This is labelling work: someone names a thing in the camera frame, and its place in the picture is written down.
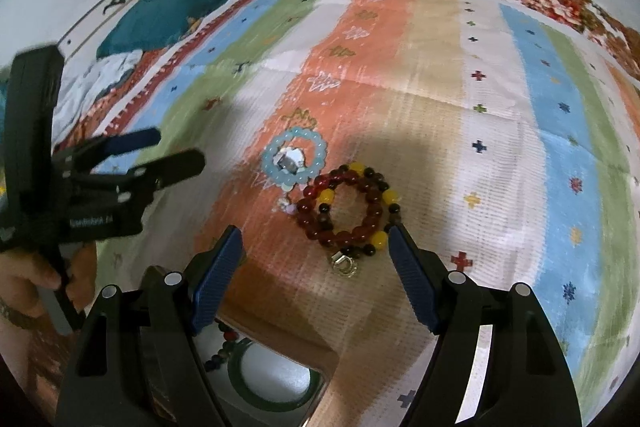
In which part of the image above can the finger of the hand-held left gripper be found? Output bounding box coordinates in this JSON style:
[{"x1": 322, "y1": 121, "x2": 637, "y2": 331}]
[
  {"x1": 52, "y1": 128, "x2": 162, "y2": 170},
  {"x1": 70, "y1": 149, "x2": 206, "y2": 208}
]

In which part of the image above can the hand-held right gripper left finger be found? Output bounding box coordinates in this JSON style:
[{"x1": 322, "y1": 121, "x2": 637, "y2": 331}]
[{"x1": 55, "y1": 224, "x2": 246, "y2": 427}]

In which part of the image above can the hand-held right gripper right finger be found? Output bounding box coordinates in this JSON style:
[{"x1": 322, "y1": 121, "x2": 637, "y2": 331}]
[{"x1": 387, "y1": 224, "x2": 586, "y2": 427}]

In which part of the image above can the gold ring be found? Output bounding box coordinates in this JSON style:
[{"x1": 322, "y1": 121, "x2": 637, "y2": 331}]
[{"x1": 327, "y1": 249, "x2": 360, "y2": 278}]

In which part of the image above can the light blue bead bracelet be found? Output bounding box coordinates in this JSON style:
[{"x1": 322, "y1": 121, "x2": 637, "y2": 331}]
[{"x1": 259, "y1": 127, "x2": 328, "y2": 215}]

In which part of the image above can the jewelry box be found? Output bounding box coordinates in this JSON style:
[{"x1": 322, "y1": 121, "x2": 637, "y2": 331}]
[{"x1": 195, "y1": 314, "x2": 343, "y2": 427}]

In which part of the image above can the red and yellow bead bracelet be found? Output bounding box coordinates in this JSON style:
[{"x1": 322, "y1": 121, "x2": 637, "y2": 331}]
[{"x1": 295, "y1": 162, "x2": 403, "y2": 258}]

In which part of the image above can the person's left forearm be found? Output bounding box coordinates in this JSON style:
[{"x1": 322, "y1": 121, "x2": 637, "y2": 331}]
[{"x1": 0, "y1": 314, "x2": 56, "y2": 380}]

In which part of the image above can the person's left hand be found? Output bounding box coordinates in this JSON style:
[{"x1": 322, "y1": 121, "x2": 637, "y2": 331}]
[{"x1": 0, "y1": 243, "x2": 96, "y2": 318}]

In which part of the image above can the light blue cloth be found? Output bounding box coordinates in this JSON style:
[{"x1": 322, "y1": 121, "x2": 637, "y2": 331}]
[{"x1": 52, "y1": 52, "x2": 146, "y2": 142}]

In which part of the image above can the green jade bangle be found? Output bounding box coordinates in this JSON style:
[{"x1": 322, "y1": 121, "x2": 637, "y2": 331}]
[{"x1": 227, "y1": 339, "x2": 321, "y2": 408}]

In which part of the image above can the wrist band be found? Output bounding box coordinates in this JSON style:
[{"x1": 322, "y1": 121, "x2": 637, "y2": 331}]
[{"x1": 0, "y1": 297, "x2": 31, "y2": 330}]

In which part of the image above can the striped colourful mat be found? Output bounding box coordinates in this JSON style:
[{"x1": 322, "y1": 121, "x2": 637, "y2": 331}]
[{"x1": 50, "y1": 0, "x2": 640, "y2": 427}]

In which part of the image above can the dark multicolour bead bracelet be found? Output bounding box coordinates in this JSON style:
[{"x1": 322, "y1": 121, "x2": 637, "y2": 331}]
[{"x1": 205, "y1": 327, "x2": 246, "y2": 370}]

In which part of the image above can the small silver ring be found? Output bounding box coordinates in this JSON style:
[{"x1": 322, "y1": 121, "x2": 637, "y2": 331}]
[{"x1": 277, "y1": 148, "x2": 306, "y2": 172}]

